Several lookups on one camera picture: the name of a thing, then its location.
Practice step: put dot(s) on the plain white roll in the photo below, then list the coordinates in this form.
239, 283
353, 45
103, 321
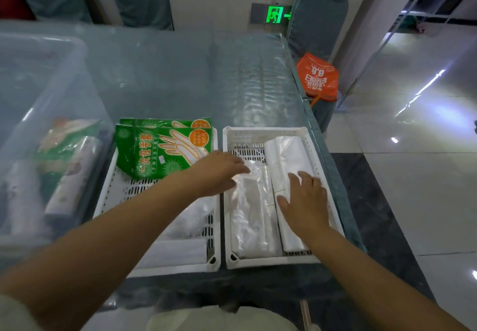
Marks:
24, 200

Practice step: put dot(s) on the flat white folded bag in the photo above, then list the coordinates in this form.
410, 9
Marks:
173, 253

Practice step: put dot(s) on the person's left fingers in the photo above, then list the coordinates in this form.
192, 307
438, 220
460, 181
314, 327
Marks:
234, 167

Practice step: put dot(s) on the crinkled clear plastic bag bundle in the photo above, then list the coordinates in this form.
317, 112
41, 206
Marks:
251, 219

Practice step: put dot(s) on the person's left hand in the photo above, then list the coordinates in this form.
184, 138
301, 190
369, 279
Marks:
212, 174

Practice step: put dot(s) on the clear plastic storage bin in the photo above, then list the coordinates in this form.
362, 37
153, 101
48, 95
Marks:
44, 81

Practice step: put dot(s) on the green disposable glove packet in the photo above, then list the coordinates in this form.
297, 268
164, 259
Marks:
164, 122
145, 152

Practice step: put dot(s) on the person's left forearm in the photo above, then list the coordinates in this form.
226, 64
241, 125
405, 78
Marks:
97, 245

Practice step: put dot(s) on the green exit sign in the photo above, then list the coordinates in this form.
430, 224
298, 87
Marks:
274, 14

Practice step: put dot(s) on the person's right hand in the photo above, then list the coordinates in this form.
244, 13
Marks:
307, 211

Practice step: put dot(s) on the loose clear plastic bag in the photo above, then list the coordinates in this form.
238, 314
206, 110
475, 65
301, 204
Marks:
193, 219

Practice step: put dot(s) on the person's right forearm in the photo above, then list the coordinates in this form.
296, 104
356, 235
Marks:
372, 289

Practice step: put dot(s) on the orange printed hand fan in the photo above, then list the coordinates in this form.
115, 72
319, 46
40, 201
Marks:
316, 77

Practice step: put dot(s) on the smooth white plastic bag bundle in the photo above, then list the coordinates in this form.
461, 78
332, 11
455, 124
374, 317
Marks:
285, 159

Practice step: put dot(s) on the green and white packet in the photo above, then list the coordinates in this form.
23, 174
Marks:
63, 144

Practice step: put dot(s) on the person's pale sleeve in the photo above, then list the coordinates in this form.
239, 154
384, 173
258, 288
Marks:
15, 316

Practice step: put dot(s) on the white perforated plastic basket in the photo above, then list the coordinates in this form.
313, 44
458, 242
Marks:
119, 193
242, 139

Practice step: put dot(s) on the person's white trousers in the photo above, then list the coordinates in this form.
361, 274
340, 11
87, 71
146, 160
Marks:
223, 319

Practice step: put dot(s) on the teal tablecloth with clear cover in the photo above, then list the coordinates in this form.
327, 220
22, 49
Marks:
175, 73

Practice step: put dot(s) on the person's right thumb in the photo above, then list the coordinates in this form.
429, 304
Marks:
284, 204

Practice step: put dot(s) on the person's right middle finger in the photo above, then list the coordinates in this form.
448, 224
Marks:
306, 182

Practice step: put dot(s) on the white printed roll packet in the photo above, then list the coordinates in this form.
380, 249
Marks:
74, 181

